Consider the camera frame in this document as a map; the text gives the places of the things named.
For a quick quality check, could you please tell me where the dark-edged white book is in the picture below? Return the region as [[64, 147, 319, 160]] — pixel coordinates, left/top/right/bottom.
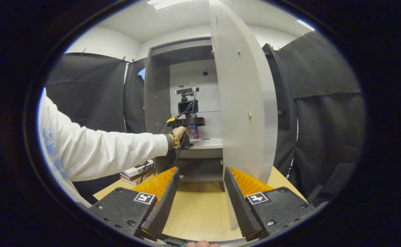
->
[[120, 171, 154, 182]]

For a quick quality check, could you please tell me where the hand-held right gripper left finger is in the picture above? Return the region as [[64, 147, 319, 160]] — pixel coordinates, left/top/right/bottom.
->
[[90, 167, 180, 242]]

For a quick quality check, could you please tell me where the beige cabinet door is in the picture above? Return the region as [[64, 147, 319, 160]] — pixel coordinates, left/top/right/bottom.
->
[[209, 0, 278, 231]]

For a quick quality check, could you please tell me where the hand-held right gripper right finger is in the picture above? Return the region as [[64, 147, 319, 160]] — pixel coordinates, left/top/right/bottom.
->
[[223, 166, 315, 242]]

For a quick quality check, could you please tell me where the person's white sweatshirt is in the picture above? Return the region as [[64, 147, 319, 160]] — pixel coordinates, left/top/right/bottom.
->
[[38, 127, 93, 208]]

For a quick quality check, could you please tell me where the brown-edged white book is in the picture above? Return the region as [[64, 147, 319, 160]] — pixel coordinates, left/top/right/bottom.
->
[[122, 175, 153, 186]]

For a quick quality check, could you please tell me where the dark grey cabinet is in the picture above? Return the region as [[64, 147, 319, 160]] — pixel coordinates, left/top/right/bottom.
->
[[144, 37, 225, 191]]

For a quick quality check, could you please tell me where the black cable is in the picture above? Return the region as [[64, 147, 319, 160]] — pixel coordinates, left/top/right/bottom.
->
[[139, 120, 169, 184], [173, 89, 198, 167]]

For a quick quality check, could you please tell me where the white book with portrait cover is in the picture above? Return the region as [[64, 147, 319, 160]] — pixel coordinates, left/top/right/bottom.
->
[[122, 160, 154, 177]]

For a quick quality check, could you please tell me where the black backdrop cloth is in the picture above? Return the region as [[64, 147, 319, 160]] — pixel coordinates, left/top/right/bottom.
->
[[44, 31, 366, 204]]

